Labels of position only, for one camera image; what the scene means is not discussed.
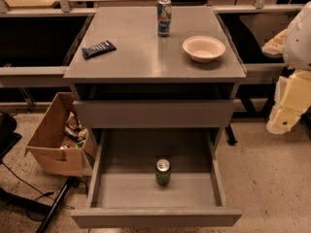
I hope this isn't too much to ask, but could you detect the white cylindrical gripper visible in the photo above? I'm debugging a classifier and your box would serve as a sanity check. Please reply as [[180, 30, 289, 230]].
[[266, 70, 311, 134]]

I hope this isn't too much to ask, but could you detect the green soda can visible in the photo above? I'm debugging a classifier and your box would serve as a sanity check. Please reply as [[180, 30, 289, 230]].
[[155, 159, 171, 186]]

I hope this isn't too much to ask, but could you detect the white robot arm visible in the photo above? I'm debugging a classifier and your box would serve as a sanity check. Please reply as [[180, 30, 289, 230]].
[[262, 2, 311, 134]]

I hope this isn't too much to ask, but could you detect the grey drawer cabinet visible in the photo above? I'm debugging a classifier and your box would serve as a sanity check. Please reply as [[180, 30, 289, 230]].
[[65, 7, 246, 144]]

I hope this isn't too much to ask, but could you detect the blue silver tall can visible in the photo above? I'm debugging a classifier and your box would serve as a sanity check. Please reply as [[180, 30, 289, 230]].
[[157, 0, 171, 37]]

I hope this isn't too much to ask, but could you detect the open grey middle drawer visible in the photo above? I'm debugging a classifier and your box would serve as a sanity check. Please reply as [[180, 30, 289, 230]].
[[71, 129, 241, 228]]

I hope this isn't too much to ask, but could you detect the closed grey top drawer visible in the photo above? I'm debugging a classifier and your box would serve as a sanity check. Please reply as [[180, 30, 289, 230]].
[[73, 100, 233, 128]]

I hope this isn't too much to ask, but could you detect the white paper bowl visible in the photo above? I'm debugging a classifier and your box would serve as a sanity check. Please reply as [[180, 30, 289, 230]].
[[183, 36, 225, 63]]

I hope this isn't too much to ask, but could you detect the dark blue snack bar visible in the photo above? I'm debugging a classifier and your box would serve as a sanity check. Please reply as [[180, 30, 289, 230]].
[[82, 40, 117, 60]]

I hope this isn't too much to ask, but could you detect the cardboard box with trash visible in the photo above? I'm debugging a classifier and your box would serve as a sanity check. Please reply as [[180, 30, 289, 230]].
[[25, 92, 97, 177]]

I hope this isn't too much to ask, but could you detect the black stand with cable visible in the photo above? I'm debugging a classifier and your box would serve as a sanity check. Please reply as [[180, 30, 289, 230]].
[[0, 111, 89, 233]]

